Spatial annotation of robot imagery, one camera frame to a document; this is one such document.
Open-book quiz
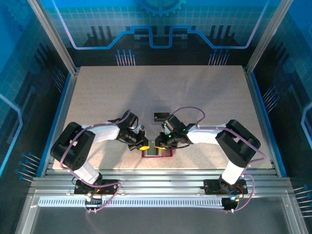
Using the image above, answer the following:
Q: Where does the white slotted cable duct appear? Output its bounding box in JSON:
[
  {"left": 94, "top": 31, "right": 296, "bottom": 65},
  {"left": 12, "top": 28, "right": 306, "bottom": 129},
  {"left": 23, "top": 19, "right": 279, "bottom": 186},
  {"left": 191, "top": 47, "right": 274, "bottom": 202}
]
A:
[{"left": 38, "top": 197, "right": 226, "bottom": 208}]

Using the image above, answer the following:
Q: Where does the aluminium frame post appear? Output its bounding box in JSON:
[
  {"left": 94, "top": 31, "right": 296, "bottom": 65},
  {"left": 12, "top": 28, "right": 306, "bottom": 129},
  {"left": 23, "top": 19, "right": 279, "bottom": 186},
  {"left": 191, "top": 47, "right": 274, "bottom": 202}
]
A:
[
  {"left": 244, "top": 0, "right": 293, "bottom": 75},
  {"left": 27, "top": 0, "right": 80, "bottom": 76}
]

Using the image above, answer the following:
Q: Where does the black credit card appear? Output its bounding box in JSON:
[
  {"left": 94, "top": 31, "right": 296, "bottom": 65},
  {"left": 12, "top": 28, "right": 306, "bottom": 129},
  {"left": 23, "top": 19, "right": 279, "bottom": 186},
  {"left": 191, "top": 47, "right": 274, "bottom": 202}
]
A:
[{"left": 153, "top": 111, "right": 171, "bottom": 122}]

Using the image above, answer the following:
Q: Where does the aluminium front frame rail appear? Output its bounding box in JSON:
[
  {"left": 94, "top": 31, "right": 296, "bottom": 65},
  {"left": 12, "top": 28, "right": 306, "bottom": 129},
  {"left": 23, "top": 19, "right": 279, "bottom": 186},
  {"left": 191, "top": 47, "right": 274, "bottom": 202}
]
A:
[{"left": 28, "top": 169, "right": 293, "bottom": 195}]

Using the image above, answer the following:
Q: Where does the red leather card holder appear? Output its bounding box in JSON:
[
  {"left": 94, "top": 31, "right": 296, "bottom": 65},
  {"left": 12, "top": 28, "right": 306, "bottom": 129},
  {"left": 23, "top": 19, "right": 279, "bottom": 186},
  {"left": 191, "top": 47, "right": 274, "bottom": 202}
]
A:
[{"left": 141, "top": 139, "right": 174, "bottom": 159}]

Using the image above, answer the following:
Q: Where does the small black circuit board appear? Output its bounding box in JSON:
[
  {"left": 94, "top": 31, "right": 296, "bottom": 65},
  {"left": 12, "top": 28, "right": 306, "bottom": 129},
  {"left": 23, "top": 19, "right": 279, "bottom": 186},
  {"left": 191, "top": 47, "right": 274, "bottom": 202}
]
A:
[
  {"left": 84, "top": 194, "right": 103, "bottom": 208},
  {"left": 222, "top": 196, "right": 241, "bottom": 212}
]

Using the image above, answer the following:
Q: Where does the aluminium side frame rail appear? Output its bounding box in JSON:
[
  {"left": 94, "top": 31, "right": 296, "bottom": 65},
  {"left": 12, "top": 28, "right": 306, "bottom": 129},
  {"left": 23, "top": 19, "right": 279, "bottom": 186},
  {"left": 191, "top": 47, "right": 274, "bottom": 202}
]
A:
[
  {"left": 243, "top": 67, "right": 281, "bottom": 176},
  {"left": 41, "top": 68, "right": 80, "bottom": 176}
]

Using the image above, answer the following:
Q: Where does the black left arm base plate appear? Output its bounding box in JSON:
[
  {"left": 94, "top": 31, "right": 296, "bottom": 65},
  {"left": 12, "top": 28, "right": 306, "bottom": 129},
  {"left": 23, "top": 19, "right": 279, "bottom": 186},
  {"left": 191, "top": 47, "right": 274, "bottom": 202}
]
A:
[{"left": 74, "top": 178, "right": 118, "bottom": 195}]

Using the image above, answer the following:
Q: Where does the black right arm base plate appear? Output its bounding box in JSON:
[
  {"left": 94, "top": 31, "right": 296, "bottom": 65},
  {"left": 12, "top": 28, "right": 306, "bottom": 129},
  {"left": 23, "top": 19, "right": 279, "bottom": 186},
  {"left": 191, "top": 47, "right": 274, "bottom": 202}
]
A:
[{"left": 203, "top": 178, "right": 249, "bottom": 195}]

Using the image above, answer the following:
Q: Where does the clear acrylic card stand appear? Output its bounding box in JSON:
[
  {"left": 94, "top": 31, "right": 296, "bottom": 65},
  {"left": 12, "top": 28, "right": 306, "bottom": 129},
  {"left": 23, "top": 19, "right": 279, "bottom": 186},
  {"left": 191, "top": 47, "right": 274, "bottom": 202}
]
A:
[{"left": 151, "top": 100, "right": 172, "bottom": 125}]

